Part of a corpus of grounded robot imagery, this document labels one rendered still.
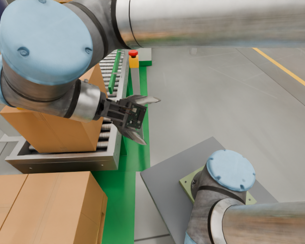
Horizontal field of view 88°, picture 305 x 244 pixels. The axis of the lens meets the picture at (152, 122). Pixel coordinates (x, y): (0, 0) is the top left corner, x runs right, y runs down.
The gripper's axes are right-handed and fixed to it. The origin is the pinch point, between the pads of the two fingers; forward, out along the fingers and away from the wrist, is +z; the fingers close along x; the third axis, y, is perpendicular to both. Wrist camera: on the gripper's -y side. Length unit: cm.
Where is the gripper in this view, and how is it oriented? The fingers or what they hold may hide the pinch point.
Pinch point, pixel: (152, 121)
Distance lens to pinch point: 51.3
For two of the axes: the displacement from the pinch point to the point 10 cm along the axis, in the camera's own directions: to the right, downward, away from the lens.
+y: 5.8, 2.1, -7.9
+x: 3.0, -9.5, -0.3
